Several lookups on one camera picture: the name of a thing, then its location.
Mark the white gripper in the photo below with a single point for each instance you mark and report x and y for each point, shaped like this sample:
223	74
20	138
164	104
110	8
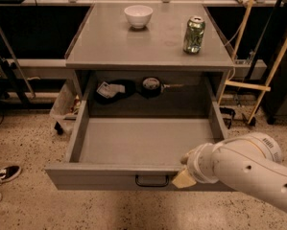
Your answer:
197	163

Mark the grey top drawer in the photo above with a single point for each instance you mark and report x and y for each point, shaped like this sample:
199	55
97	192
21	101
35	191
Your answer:
140	150

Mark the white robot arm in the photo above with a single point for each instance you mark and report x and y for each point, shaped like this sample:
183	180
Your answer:
250	164

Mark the grey drawer cabinet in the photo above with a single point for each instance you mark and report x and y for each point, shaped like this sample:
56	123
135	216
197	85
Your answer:
109	47

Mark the small black pan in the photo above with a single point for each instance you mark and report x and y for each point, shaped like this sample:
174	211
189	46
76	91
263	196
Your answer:
152	87

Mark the clear plastic bin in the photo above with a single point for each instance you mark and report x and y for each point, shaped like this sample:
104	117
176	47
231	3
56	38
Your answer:
66	108

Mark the green soda can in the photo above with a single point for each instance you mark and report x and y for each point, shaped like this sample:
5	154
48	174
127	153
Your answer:
193	38

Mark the white ceramic bowl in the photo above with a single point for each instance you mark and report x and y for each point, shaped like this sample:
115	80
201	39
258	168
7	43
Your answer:
138	15

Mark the black white sneaker upper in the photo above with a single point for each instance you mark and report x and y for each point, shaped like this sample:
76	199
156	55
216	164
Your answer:
9	173

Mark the black tripod stand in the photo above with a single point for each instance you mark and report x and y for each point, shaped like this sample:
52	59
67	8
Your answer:
13	80

